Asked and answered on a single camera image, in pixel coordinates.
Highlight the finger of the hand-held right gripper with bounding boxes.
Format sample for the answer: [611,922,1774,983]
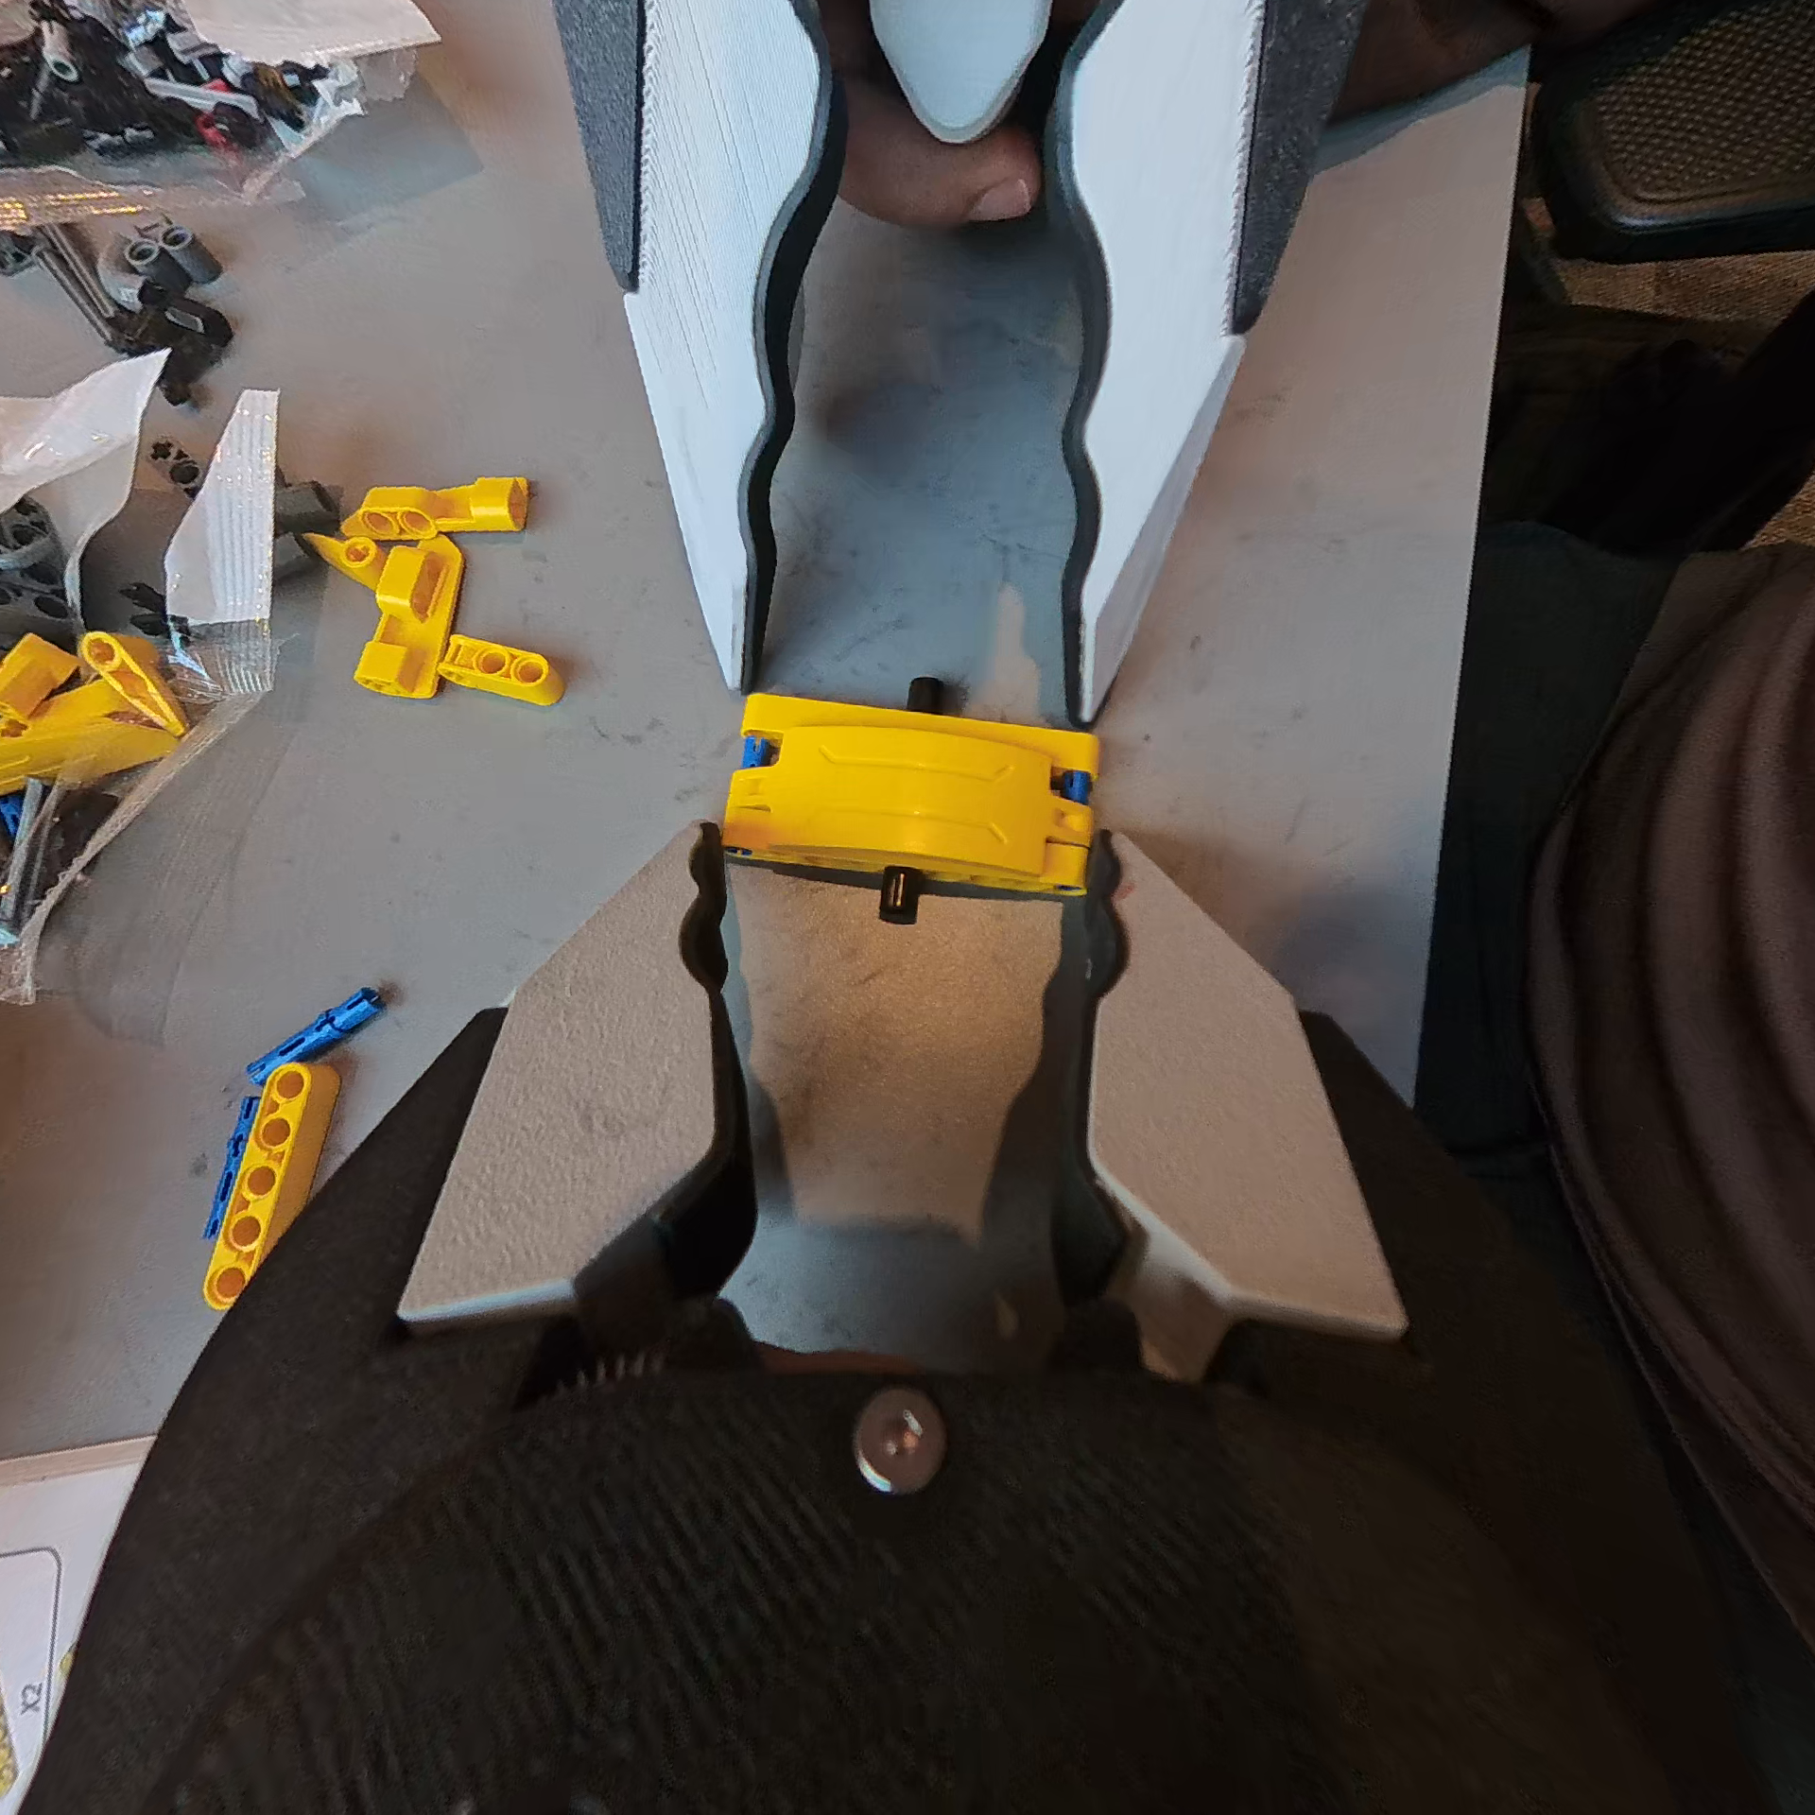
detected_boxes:
[1047,0,1266,719]
[622,0,850,685]

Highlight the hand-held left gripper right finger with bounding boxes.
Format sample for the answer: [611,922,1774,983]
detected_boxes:
[1057,831,1411,1357]

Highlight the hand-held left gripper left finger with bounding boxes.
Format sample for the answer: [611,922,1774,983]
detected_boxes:
[397,822,768,1340]

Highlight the yellow beam black pin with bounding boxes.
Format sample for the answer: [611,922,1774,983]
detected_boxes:
[725,840,1098,927]

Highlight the long yellow nine-hole beam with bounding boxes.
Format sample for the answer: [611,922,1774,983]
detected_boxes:
[743,672,1098,727]

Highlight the yellow curved panel blue pins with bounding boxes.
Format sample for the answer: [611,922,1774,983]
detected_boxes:
[717,702,1104,876]

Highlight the grey desk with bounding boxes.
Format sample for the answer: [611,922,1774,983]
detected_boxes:
[0,0,1535,1463]

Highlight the person's right hand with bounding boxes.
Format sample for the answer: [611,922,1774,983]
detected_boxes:
[835,0,1047,231]

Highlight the short yellow beam blue pin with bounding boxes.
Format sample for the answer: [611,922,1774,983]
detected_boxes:
[203,985,383,1315]

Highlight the black mesh chair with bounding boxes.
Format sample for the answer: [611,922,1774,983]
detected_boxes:
[1527,0,1815,264]

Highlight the short yellow three-hole beam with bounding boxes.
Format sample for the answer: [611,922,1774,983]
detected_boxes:
[439,630,567,709]

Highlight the yellow L-shaped piece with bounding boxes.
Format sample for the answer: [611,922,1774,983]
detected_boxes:
[353,536,467,702]

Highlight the plastic bag of black parts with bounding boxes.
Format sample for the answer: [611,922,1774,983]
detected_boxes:
[0,0,448,235]

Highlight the loose black connector parts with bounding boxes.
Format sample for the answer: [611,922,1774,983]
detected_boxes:
[0,217,237,403]

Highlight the plastic bag of yellow parts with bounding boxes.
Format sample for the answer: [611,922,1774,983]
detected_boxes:
[0,351,291,1010]

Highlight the open white instruction manual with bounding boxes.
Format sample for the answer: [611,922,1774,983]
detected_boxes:
[0,1438,155,1764]

